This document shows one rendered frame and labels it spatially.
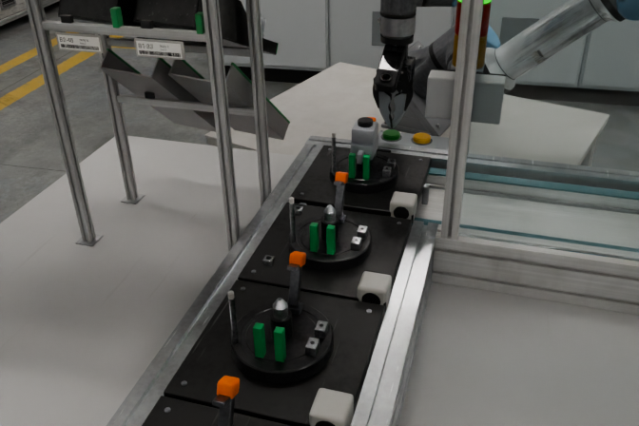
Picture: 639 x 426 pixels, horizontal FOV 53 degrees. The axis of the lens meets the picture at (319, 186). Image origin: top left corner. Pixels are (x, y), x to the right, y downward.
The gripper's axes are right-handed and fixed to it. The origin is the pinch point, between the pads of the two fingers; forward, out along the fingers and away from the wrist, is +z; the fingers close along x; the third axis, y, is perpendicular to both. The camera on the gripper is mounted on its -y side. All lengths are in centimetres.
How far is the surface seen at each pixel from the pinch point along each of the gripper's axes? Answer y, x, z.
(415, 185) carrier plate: -22.8, -9.2, 2.4
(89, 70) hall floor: 258, 274, 100
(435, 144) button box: -0.9, -10.2, 3.4
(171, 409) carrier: -86, 11, 2
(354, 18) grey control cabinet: 270, 75, 52
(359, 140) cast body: -24.2, 1.7, -6.9
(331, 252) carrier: -52, 0, 0
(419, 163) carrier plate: -12.9, -8.6, 2.4
